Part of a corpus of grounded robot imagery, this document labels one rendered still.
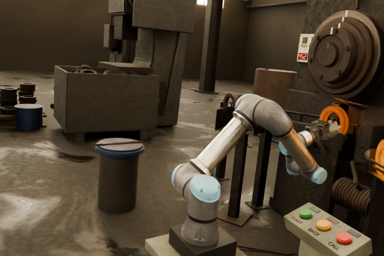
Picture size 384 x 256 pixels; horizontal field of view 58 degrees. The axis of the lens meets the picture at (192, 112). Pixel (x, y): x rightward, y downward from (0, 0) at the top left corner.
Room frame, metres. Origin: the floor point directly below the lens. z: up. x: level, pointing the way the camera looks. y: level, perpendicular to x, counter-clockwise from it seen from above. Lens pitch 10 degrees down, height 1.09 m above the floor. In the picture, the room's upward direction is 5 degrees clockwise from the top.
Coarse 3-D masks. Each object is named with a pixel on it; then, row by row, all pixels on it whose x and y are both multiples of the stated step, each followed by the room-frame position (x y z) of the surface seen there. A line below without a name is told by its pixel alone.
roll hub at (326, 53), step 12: (324, 36) 1.90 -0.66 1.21; (336, 36) 1.83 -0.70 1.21; (348, 36) 1.77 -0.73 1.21; (312, 48) 1.96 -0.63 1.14; (324, 48) 1.87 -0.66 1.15; (336, 48) 1.81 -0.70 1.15; (324, 60) 1.86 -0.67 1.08; (336, 60) 1.81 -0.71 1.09; (348, 60) 1.73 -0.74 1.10; (312, 72) 1.94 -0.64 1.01; (324, 72) 1.87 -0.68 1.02; (348, 72) 1.76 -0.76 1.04
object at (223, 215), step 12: (228, 108) 2.33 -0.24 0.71; (216, 120) 2.18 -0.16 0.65; (228, 120) 2.35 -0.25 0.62; (252, 132) 2.12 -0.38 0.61; (264, 132) 2.23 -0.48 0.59; (240, 144) 2.16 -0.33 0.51; (240, 156) 2.16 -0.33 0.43; (240, 168) 2.15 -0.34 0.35; (240, 180) 2.15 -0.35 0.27; (240, 192) 2.18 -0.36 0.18; (228, 216) 2.17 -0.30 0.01; (240, 216) 2.19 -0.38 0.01
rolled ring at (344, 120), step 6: (330, 108) 1.92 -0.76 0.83; (336, 108) 1.88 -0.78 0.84; (324, 114) 1.95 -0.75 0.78; (342, 114) 1.84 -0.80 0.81; (324, 120) 1.96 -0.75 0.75; (342, 120) 1.83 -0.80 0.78; (348, 120) 1.83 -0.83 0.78; (342, 126) 1.83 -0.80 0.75; (348, 126) 1.83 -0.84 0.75; (342, 132) 1.82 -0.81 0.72
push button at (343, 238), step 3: (339, 234) 0.91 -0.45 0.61; (342, 234) 0.91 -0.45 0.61; (345, 234) 0.91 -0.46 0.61; (348, 234) 0.91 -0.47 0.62; (336, 237) 0.91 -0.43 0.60; (339, 237) 0.90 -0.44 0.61; (342, 237) 0.90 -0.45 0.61; (345, 237) 0.90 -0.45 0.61; (348, 237) 0.90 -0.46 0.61; (339, 240) 0.90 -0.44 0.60; (342, 240) 0.89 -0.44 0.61; (345, 240) 0.89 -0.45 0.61; (348, 240) 0.89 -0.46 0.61; (351, 240) 0.89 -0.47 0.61; (342, 243) 0.89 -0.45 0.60; (345, 243) 0.88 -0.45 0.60
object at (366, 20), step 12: (348, 12) 1.88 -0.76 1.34; (360, 12) 1.82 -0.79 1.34; (324, 24) 2.02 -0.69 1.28; (372, 24) 1.74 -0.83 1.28; (372, 36) 1.73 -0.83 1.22; (372, 72) 1.70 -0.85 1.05; (360, 84) 1.75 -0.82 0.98; (372, 84) 1.74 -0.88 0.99; (336, 96) 1.87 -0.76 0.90; (348, 96) 1.80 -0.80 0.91
